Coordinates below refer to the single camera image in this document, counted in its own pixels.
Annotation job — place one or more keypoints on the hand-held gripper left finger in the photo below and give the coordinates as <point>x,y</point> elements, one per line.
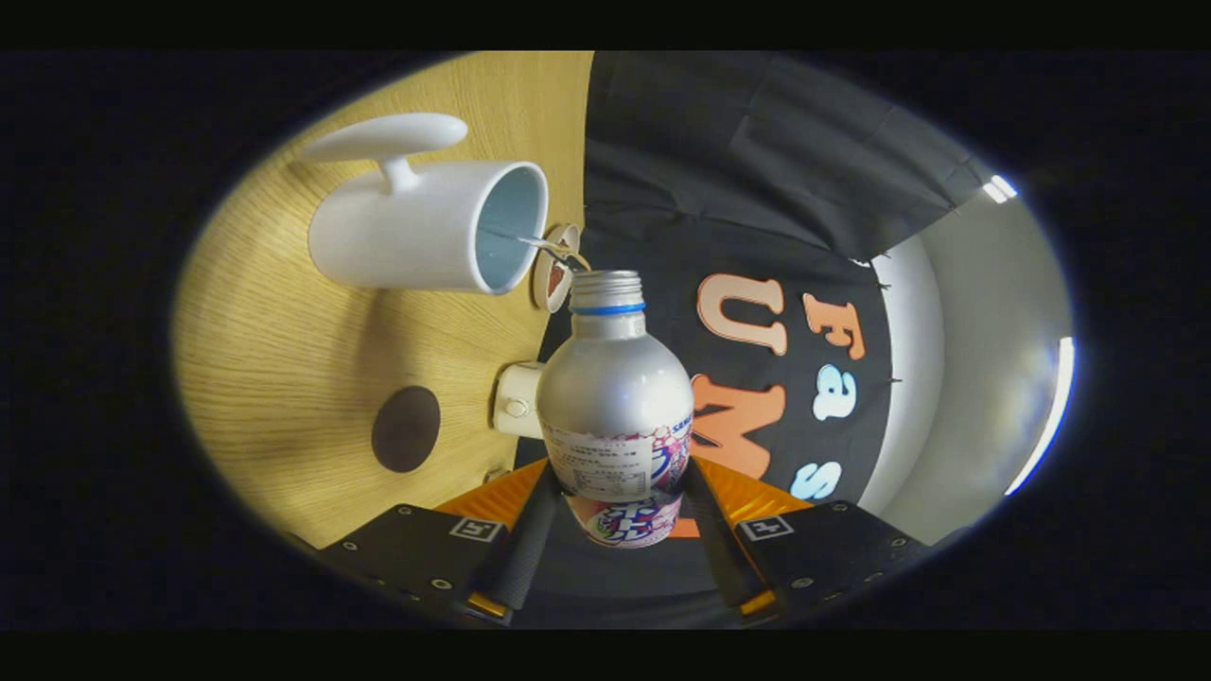
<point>525,558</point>

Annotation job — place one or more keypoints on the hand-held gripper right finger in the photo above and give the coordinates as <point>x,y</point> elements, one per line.
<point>724,558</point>

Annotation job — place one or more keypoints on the dark brown round coaster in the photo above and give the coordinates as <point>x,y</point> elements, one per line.
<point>405,430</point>

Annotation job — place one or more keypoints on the silver juice bottle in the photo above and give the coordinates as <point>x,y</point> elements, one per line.
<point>615,388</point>

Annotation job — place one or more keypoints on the poured juice stream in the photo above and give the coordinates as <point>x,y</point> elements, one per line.
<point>552,248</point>

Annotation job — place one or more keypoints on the white cup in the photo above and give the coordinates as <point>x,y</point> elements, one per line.
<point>407,236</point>

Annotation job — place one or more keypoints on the white toaster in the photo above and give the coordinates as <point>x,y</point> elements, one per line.
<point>516,402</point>

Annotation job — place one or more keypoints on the round beige plate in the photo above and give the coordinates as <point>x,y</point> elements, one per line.
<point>541,284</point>

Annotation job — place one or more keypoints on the wooden table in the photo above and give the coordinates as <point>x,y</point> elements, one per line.
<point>284,378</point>

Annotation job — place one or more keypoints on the small ceiling light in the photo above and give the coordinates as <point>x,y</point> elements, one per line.
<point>998,189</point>

